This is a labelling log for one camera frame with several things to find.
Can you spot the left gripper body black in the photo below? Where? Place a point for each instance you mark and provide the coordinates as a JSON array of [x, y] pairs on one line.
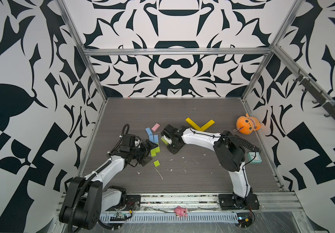
[[139, 153]]

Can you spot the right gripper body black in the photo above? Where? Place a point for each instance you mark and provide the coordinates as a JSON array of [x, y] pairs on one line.
[[173, 147]]

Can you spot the yellow block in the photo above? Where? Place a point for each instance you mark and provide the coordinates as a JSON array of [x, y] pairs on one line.
[[207, 125], [193, 124]]

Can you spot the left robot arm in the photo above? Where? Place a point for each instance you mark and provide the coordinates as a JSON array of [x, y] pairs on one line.
[[86, 197]]

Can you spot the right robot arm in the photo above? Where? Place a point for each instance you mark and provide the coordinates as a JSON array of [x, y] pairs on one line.
[[230, 154]]

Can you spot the green block upright pair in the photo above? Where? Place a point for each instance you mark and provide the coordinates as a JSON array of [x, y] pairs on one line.
[[155, 151]]

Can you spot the light blue block lower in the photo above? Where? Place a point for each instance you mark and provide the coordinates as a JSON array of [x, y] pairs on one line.
[[154, 139]]

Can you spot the light blue block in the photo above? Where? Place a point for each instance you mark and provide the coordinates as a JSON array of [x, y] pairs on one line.
[[154, 139], [149, 131]]

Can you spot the light blue block top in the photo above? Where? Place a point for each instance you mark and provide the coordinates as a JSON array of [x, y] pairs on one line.
[[149, 131]]

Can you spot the pink block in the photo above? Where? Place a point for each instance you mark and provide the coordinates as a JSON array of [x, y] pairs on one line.
[[155, 127]]

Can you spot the small green cube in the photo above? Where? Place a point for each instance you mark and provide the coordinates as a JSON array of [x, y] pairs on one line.
[[156, 163]]

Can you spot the black remote control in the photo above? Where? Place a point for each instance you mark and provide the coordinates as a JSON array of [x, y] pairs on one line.
[[248, 145]]

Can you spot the pink pig toy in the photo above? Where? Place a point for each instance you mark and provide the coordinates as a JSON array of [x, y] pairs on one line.
[[181, 212]]

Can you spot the orange plush toy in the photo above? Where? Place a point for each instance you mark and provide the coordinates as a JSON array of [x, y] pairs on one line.
[[247, 124]]

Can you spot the teal square clock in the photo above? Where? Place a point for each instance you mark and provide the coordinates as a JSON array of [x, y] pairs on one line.
[[254, 158]]

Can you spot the circuit board right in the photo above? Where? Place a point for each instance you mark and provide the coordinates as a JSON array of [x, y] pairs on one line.
[[245, 220]]

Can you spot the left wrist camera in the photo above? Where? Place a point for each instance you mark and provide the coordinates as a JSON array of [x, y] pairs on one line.
[[137, 142]]

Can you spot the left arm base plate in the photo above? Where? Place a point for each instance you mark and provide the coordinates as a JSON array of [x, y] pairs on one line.
[[129, 202]]

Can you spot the white cable duct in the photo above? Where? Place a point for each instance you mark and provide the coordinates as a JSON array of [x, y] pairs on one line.
[[172, 218]]

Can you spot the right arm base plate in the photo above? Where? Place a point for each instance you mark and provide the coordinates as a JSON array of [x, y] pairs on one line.
[[234, 202]]

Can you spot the black hook rail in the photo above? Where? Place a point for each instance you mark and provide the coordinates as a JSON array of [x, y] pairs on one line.
[[322, 98]]

